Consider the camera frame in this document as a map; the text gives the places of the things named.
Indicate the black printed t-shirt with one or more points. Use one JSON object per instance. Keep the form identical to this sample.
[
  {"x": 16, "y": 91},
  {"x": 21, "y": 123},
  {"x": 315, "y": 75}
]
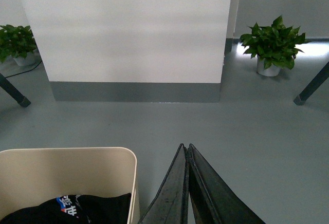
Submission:
[{"x": 75, "y": 209}]

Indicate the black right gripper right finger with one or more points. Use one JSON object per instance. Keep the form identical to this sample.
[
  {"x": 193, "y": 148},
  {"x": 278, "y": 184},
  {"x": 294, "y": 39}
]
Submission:
[{"x": 213, "y": 201}]

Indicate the potted green plant right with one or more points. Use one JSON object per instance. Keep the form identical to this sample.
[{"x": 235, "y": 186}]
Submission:
[{"x": 274, "y": 46}]

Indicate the potted green plant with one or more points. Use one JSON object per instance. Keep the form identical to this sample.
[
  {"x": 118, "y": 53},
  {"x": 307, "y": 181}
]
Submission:
[
  {"x": 18, "y": 42},
  {"x": 274, "y": 46}
]

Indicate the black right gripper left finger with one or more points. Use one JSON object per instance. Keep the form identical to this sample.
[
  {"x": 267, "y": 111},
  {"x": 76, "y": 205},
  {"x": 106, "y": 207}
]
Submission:
[{"x": 170, "y": 204}]

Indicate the cream plastic laundry hamper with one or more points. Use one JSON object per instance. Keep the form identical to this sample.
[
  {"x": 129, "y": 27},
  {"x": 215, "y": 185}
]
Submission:
[{"x": 31, "y": 176}]

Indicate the potted green plant left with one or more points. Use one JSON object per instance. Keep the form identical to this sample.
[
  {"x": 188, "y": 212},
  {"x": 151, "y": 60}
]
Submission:
[{"x": 18, "y": 42}]

